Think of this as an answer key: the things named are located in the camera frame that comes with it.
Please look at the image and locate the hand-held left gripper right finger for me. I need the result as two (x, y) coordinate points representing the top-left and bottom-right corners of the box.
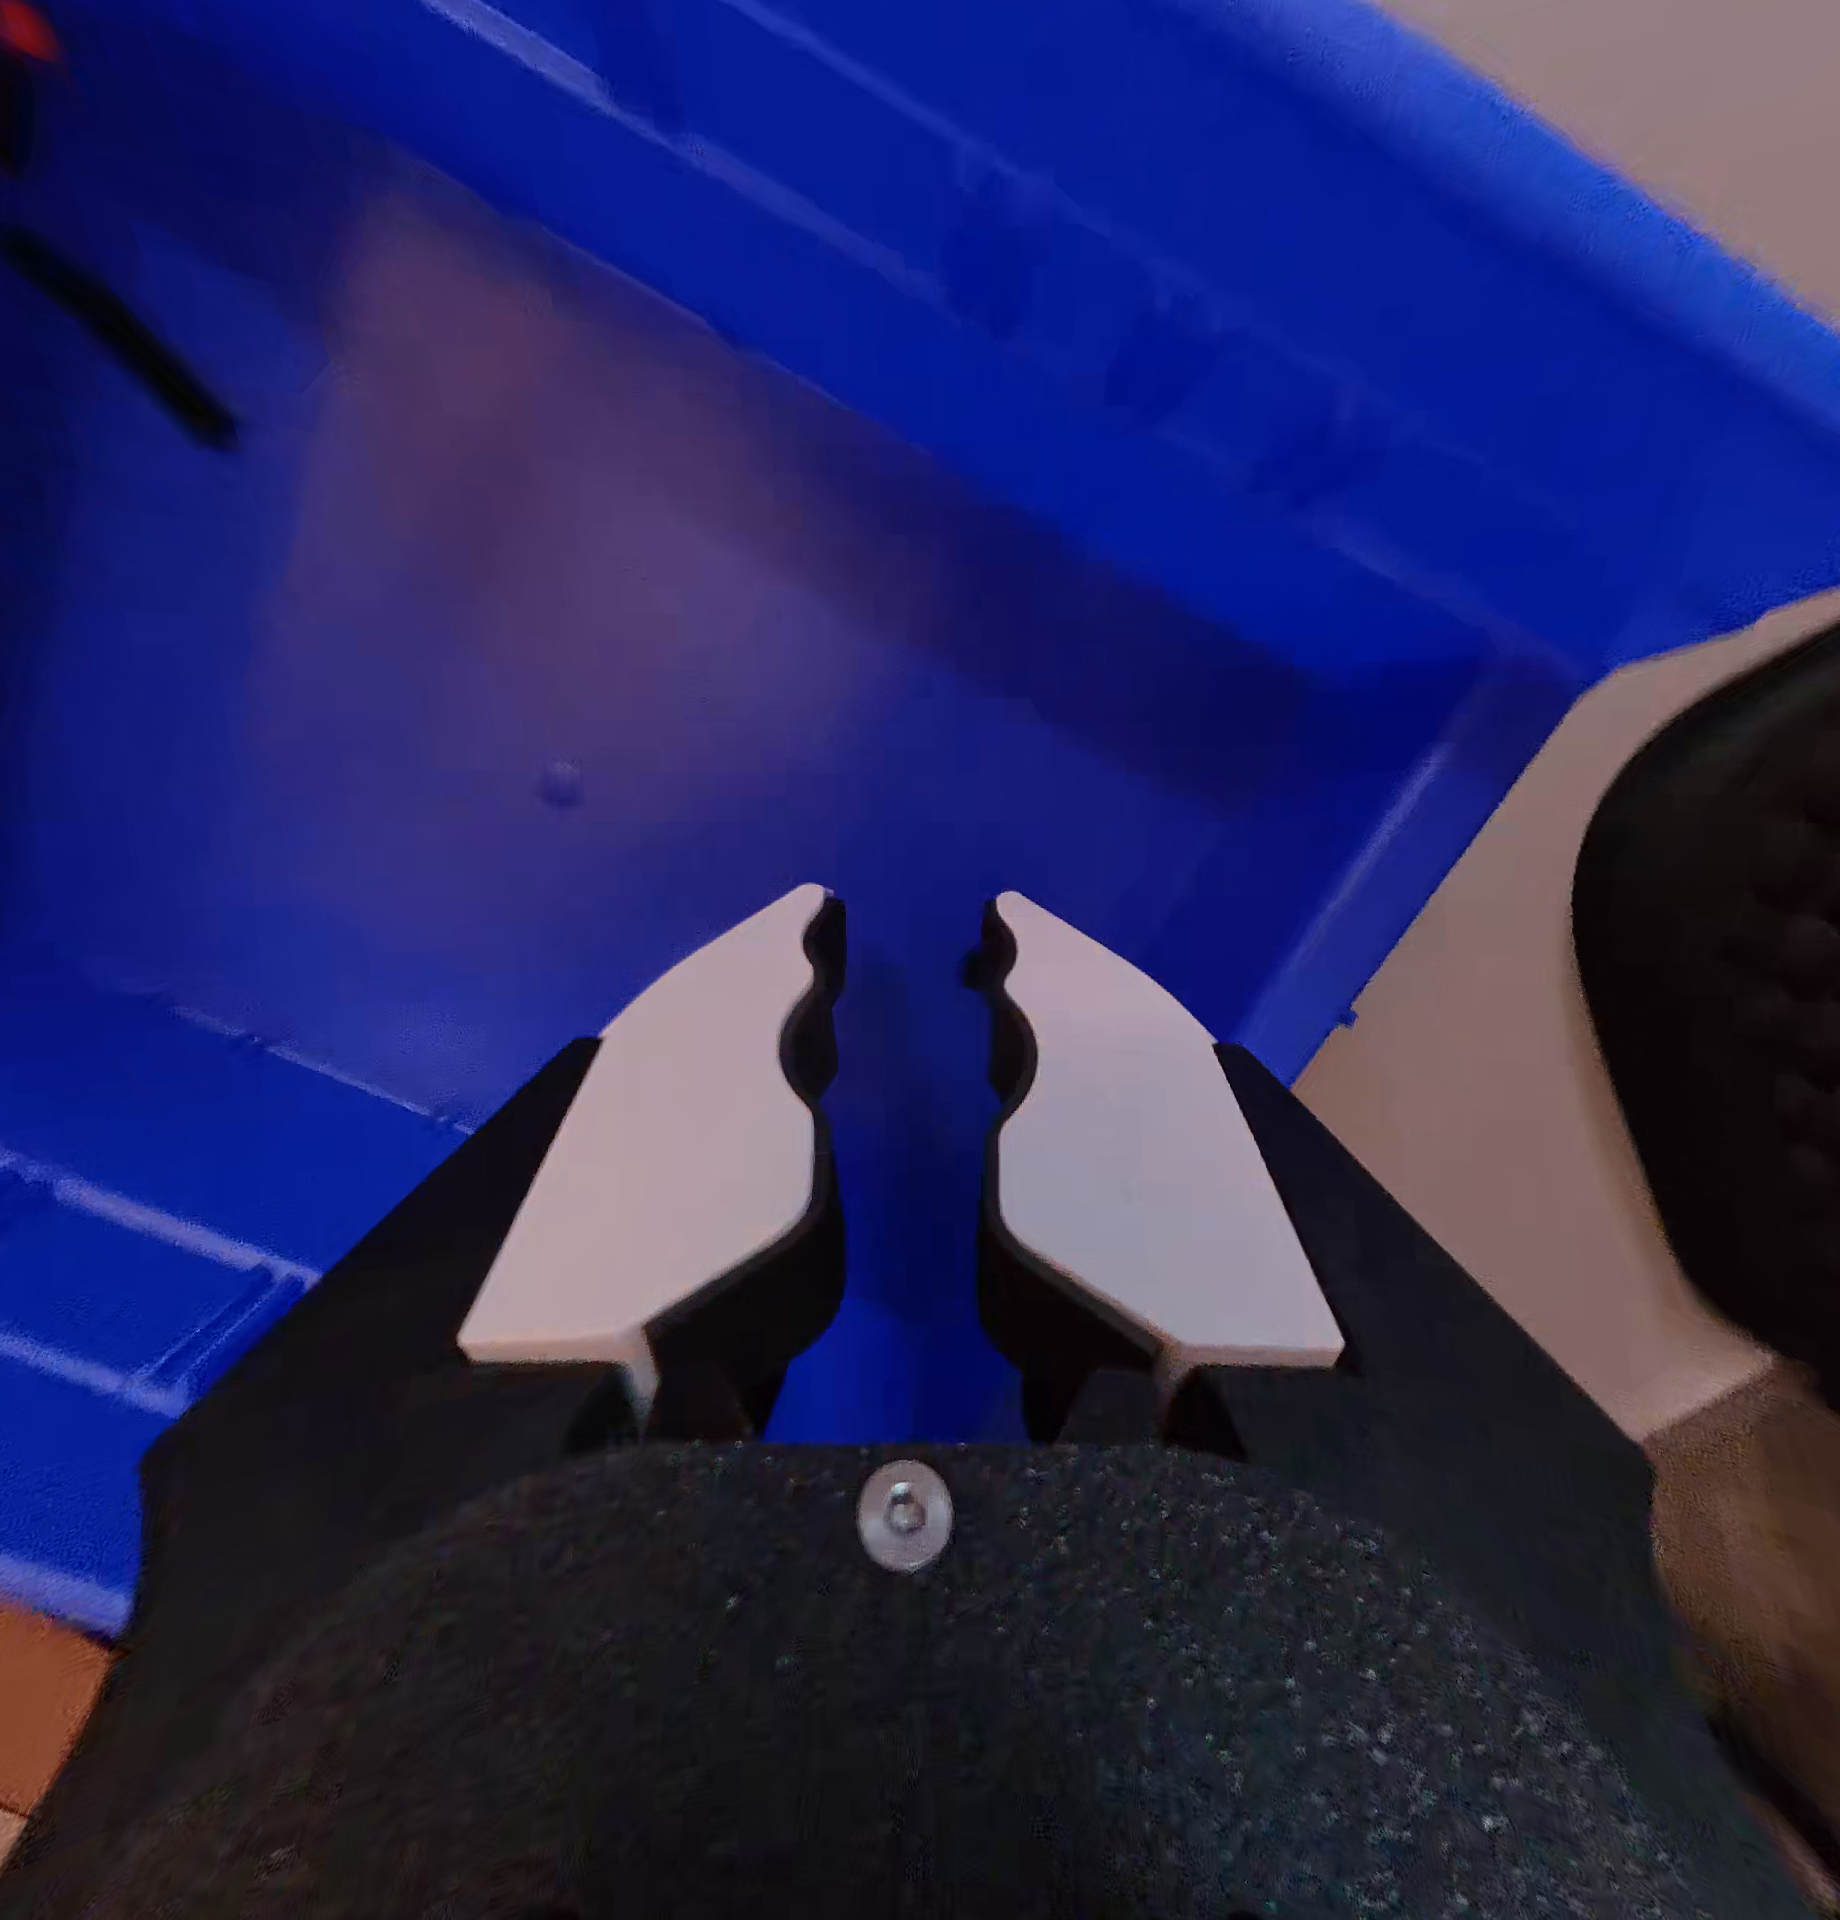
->
(974, 892), (1351, 1417)

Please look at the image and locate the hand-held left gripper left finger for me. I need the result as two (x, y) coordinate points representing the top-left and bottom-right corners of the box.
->
(454, 885), (855, 1413)

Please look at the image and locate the blue plastic bin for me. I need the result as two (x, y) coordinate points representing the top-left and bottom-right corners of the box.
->
(0, 0), (1840, 1639)

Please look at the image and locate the black stick part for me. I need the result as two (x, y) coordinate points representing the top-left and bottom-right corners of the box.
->
(0, 220), (250, 459)

